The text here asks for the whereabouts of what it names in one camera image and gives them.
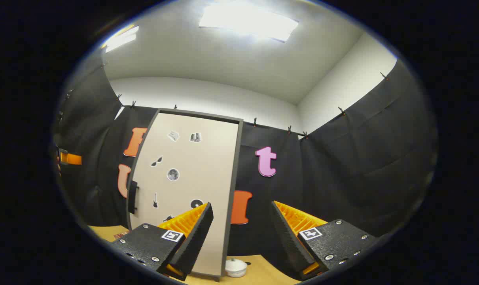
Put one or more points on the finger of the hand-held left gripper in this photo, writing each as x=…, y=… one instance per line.
x=71, y=159

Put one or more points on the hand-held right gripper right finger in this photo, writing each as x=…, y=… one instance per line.
x=288, y=241

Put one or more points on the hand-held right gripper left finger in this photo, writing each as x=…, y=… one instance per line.
x=195, y=241

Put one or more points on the beige cabinet door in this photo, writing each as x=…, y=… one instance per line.
x=199, y=166

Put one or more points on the grey cabinet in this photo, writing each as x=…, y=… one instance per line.
x=235, y=178

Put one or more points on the black backdrop cloth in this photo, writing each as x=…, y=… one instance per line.
x=342, y=178

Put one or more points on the small ceiling light panel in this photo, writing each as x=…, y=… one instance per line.
x=120, y=38

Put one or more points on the large ceiling light panel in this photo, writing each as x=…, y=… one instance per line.
x=247, y=19

